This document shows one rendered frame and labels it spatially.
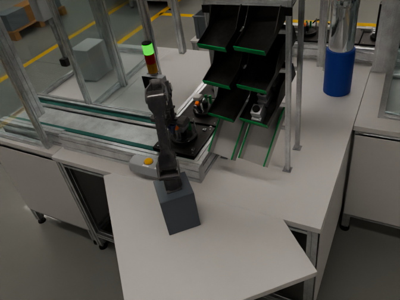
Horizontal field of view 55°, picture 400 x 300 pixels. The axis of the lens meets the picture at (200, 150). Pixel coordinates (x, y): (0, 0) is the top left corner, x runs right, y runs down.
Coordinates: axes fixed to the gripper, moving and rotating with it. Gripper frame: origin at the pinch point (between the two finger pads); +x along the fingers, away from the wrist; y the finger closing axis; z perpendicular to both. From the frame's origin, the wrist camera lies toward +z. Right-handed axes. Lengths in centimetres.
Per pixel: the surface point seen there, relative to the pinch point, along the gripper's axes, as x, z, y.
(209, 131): 12.3, -17.2, 10.4
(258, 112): -16.1, -0.2, 43.8
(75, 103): 13, -21, -86
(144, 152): 13.6, 6.6, -14.8
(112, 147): 13.4, 8.7, -33.7
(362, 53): 16, -126, 68
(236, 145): 2.9, 0.3, 33.3
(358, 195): 74, -57, 83
